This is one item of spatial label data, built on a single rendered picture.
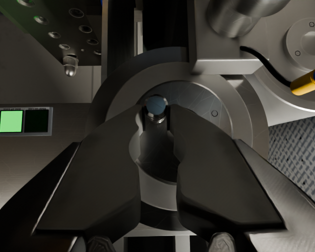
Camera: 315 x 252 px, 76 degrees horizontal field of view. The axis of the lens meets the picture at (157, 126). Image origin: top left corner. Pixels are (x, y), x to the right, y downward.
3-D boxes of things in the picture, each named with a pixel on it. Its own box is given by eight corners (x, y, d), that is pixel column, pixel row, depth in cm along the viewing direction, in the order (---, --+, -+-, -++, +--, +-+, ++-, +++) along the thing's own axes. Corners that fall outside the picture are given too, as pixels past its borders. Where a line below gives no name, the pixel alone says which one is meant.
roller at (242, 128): (255, 67, 16) (251, 217, 15) (193, 119, 42) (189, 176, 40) (112, 55, 16) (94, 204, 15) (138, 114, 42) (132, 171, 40)
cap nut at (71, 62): (75, 55, 49) (74, 73, 48) (80, 62, 52) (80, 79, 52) (59, 56, 49) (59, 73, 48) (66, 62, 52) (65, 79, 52)
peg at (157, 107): (172, 99, 12) (162, 121, 11) (168, 109, 14) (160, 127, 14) (149, 89, 12) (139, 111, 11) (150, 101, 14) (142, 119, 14)
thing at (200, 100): (198, 208, 13) (105, 146, 14) (192, 201, 15) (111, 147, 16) (253, 115, 14) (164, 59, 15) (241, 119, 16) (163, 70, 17)
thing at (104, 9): (109, -109, 20) (106, 75, 17) (134, 33, 43) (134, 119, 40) (104, -109, 20) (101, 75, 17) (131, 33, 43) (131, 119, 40)
